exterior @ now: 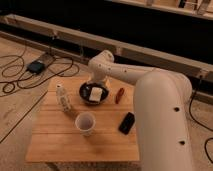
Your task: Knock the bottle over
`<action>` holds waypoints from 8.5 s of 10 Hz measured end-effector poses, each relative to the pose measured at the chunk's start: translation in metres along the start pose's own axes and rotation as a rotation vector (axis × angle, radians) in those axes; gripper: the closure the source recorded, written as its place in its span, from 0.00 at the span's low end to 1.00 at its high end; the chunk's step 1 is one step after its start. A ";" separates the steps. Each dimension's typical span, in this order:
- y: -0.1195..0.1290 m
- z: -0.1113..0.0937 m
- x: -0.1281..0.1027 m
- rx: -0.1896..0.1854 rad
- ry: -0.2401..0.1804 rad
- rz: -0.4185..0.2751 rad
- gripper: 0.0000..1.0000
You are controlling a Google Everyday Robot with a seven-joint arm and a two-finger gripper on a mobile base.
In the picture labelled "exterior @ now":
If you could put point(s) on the black bowl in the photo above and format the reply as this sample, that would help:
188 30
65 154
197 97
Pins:
85 91

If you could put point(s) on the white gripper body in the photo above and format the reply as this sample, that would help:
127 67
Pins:
98 78

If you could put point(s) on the clear plastic bottle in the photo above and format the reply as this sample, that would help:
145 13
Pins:
62 98

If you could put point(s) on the red sausage toy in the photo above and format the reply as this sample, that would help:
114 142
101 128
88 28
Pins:
119 95

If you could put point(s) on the wooden table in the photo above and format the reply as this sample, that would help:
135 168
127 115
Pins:
55 137

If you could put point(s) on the white sponge block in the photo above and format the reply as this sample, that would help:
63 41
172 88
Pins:
95 94

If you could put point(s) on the white paper cup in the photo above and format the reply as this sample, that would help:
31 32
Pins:
85 123

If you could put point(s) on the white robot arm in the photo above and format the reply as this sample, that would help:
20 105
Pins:
159 103

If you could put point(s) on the wooden floor beam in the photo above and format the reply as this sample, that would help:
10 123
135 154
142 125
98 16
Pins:
133 52

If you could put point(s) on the black power adapter box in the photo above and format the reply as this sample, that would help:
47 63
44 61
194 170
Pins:
35 67

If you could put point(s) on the black smartphone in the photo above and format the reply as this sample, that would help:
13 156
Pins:
127 123

